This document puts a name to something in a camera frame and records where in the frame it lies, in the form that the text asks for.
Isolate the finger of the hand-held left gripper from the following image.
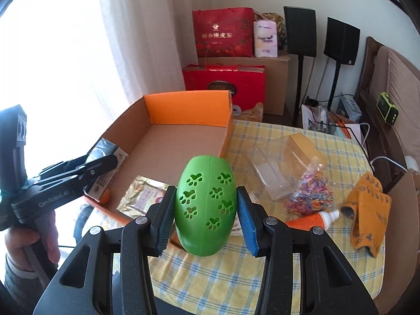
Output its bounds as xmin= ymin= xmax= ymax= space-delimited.
xmin=28 ymin=154 xmax=119 ymax=191
xmin=39 ymin=158 xmax=91 ymax=178

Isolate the black speaker stand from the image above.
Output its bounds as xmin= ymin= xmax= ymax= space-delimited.
xmin=327 ymin=61 xmax=342 ymax=113
xmin=293 ymin=54 xmax=305 ymax=128

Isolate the clear plastic box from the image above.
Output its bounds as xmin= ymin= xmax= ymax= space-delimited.
xmin=244 ymin=134 xmax=329 ymax=201

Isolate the red gift box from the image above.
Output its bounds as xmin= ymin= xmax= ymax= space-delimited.
xmin=182 ymin=63 xmax=266 ymax=124

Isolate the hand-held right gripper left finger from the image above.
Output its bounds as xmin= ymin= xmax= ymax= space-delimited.
xmin=34 ymin=185 xmax=178 ymax=315

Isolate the brown cardboard carton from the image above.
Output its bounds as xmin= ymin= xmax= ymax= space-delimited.
xmin=198 ymin=54 xmax=291 ymax=116

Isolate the person's left forearm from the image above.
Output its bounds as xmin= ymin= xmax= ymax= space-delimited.
xmin=3 ymin=256 xmax=50 ymax=315

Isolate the yellow checked tablecloth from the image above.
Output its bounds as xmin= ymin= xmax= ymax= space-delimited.
xmin=98 ymin=119 xmax=387 ymax=300

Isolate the white curtain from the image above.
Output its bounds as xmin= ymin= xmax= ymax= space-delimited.
xmin=0 ymin=0 xmax=218 ymax=140

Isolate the brown sofa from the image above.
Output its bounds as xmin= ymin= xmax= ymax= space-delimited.
xmin=355 ymin=36 xmax=420 ymax=206

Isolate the white power strip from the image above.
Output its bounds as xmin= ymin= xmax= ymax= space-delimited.
xmin=405 ymin=155 xmax=420 ymax=173

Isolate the black speaker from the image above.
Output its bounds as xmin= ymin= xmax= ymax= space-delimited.
xmin=323 ymin=16 xmax=361 ymax=67
xmin=283 ymin=6 xmax=317 ymax=58

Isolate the bag of colourful rubber bands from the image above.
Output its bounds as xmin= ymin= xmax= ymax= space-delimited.
xmin=283 ymin=157 xmax=335 ymax=218

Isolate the green paw print ball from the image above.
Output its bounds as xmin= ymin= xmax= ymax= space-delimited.
xmin=173 ymin=156 xmax=237 ymax=257

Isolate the black silver packet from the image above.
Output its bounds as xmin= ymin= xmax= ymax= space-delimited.
xmin=83 ymin=137 xmax=129 ymax=201

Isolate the orange bottle with white cap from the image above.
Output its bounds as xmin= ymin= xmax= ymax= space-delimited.
xmin=284 ymin=209 xmax=340 ymax=232

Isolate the orange printed snack bag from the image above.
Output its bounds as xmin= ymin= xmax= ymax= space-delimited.
xmin=231 ymin=102 xmax=265 ymax=124

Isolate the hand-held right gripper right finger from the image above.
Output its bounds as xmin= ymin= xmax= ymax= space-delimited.
xmin=236 ymin=186 xmax=375 ymax=315

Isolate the white cable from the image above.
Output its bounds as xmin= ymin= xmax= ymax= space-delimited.
xmin=370 ymin=155 xmax=409 ymax=172

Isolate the green box device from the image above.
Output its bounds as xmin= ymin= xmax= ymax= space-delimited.
xmin=376 ymin=92 xmax=400 ymax=126

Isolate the orange patterned sock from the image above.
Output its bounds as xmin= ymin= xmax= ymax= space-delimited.
xmin=341 ymin=171 xmax=393 ymax=258

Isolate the brown cardboard sheet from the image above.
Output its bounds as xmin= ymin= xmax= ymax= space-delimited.
xmin=381 ymin=169 xmax=420 ymax=303

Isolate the red gift bag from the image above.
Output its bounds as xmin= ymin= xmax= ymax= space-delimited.
xmin=192 ymin=7 xmax=255 ymax=58

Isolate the gold foil packet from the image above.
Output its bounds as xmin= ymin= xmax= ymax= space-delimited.
xmin=116 ymin=175 xmax=171 ymax=221

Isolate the blue box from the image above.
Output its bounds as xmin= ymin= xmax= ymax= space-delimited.
xmin=336 ymin=93 xmax=362 ymax=124

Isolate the white tissue pack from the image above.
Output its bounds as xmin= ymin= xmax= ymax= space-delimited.
xmin=253 ymin=20 xmax=280 ymax=57

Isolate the person's left hand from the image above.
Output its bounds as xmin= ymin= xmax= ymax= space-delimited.
xmin=4 ymin=207 xmax=60 ymax=270

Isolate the orange cardboard box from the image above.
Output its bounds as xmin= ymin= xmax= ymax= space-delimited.
xmin=82 ymin=90 xmax=235 ymax=228

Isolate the white paper bag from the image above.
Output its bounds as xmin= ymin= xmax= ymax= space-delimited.
xmin=301 ymin=103 xmax=330 ymax=135

